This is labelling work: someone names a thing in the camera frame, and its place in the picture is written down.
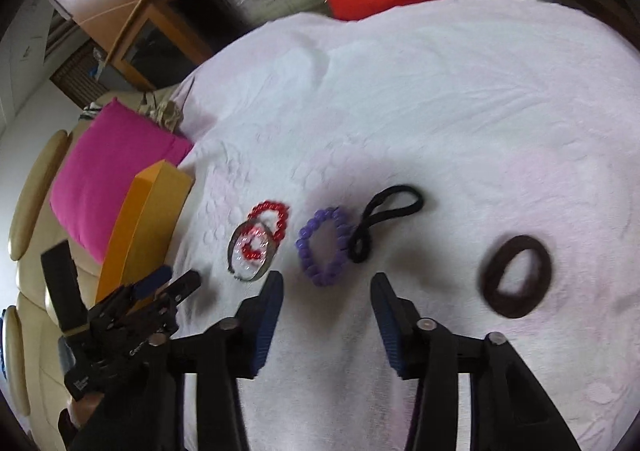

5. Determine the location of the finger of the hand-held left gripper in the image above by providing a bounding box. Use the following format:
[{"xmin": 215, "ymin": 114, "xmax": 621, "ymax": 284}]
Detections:
[
  {"xmin": 131, "ymin": 265, "xmax": 173, "ymax": 299},
  {"xmin": 159, "ymin": 271, "xmax": 202, "ymax": 306}
]

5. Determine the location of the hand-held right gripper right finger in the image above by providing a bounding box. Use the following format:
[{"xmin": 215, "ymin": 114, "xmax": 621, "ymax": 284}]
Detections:
[{"xmin": 370, "ymin": 272, "xmax": 583, "ymax": 451}]

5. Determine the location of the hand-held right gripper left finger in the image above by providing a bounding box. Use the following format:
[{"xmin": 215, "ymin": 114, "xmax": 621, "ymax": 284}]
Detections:
[{"xmin": 60, "ymin": 271, "xmax": 285, "ymax": 451}]

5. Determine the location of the metal bangle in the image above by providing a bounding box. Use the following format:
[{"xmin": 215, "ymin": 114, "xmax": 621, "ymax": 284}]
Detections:
[{"xmin": 227, "ymin": 221, "xmax": 277, "ymax": 283}]

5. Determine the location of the orange cardboard box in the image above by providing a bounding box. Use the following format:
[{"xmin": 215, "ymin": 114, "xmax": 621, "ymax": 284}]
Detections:
[{"xmin": 95, "ymin": 160, "xmax": 195, "ymax": 304}]

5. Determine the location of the purple bead bracelet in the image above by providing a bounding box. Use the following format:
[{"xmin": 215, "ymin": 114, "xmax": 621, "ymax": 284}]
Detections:
[{"xmin": 295, "ymin": 207, "xmax": 353, "ymax": 288}]

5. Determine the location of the black hair tie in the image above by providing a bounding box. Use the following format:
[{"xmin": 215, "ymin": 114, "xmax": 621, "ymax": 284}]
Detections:
[{"xmin": 347, "ymin": 185, "xmax": 426, "ymax": 264}]

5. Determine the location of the red bead bracelet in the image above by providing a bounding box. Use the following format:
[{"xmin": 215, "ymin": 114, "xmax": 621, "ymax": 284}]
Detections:
[{"xmin": 246, "ymin": 200, "xmax": 291, "ymax": 242}]

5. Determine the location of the brown hair scrunchie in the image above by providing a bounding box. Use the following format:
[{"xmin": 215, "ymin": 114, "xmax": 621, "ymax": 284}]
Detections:
[{"xmin": 480, "ymin": 234, "xmax": 555, "ymax": 319}]

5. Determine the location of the pink cushion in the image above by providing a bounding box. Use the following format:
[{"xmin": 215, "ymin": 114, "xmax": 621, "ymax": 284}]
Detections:
[{"xmin": 50, "ymin": 98, "xmax": 195, "ymax": 264}]

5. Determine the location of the beige sofa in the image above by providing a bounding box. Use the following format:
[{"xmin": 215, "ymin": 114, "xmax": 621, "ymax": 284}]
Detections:
[{"xmin": 0, "ymin": 91, "xmax": 181, "ymax": 432}]

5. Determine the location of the beige crumpled cloth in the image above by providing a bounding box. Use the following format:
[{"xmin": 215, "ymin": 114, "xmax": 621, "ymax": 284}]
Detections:
[{"xmin": 142, "ymin": 91, "xmax": 186, "ymax": 134}]

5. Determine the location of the brown slatted shutter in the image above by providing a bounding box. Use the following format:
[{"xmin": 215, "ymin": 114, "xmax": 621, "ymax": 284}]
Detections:
[{"xmin": 50, "ymin": 43, "xmax": 108, "ymax": 109}]

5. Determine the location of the white blanket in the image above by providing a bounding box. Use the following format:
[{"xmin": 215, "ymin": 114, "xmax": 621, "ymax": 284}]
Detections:
[{"xmin": 165, "ymin": 0, "xmax": 640, "ymax": 451}]

